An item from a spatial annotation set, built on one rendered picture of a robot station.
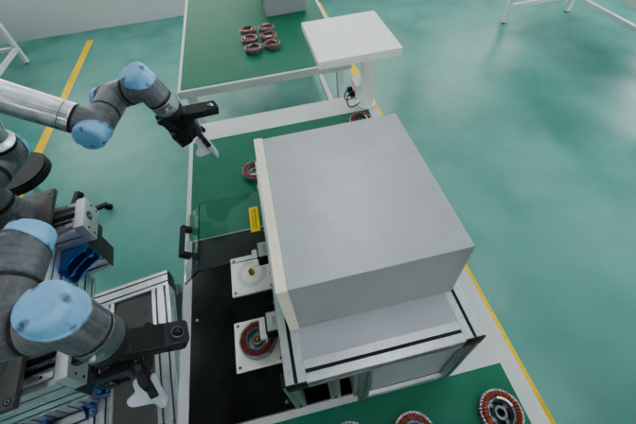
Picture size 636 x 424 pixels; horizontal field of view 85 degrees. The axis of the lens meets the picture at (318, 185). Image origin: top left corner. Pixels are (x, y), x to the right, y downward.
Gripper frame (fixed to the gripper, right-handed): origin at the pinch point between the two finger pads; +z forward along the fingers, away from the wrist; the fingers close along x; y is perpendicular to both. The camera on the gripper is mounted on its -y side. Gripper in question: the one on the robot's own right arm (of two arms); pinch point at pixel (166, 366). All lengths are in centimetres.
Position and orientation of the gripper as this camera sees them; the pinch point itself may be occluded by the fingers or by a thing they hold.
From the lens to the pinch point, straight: 86.8
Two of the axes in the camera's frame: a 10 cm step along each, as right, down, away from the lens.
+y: -9.4, 3.1, -1.8
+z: 0.7, 6.5, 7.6
